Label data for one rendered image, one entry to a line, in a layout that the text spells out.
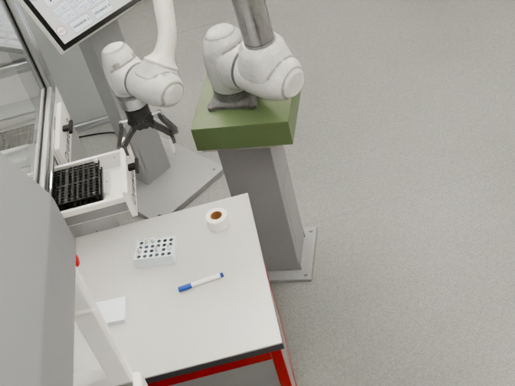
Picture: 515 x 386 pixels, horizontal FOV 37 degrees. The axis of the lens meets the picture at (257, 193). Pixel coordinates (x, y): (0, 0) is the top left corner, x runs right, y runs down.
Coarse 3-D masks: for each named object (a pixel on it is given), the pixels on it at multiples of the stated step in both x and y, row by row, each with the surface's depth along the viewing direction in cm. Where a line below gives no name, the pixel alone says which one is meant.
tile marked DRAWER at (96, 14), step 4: (108, 0) 318; (100, 4) 316; (104, 4) 317; (108, 4) 317; (92, 8) 314; (96, 8) 315; (100, 8) 315; (104, 8) 316; (108, 8) 317; (112, 8) 318; (92, 12) 314; (96, 12) 314; (100, 12) 315; (104, 12) 316; (96, 16) 314; (100, 16) 315
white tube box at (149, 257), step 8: (160, 240) 241; (168, 240) 240; (176, 240) 241; (136, 248) 240; (144, 248) 239; (152, 248) 239; (160, 248) 238; (176, 248) 240; (136, 256) 238; (144, 256) 238; (152, 256) 238; (160, 256) 236; (168, 256) 235; (176, 256) 239; (136, 264) 238; (144, 264) 238; (152, 264) 237; (160, 264) 237; (168, 264) 237
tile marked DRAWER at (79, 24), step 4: (80, 16) 311; (84, 16) 312; (88, 16) 313; (76, 20) 310; (80, 20) 311; (84, 20) 312; (88, 20) 312; (92, 20) 313; (68, 24) 308; (72, 24) 309; (76, 24) 310; (80, 24) 311; (84, 24) 311; (88, 24) 312; (72, 28) 309; (76, 28) 309; (80, 28) 310; (76, 32) 309
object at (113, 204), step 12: (96, 156) 262; (108, 156) 262; (60, 168) 262; (108, 168) 265; (120, 168) 264; (120, 180) 260; (120, 192) 255; (96, 204) 244; (108, 204) 245; (120, 204) 245; (72, 216) 245; (84, 216) 246; (96, 216) 247; (108, 216) 248
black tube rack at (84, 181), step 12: (72, 168) 259; (84, 168) 257; (60, 180) 256; (72, 180) 254; (84, 180) 253; (96, 180) 254; (60, 192) 251; (72, 192) 250; (84, 192) 248; (60, 204) 247; (72, 204) 250; (84, 204) 248
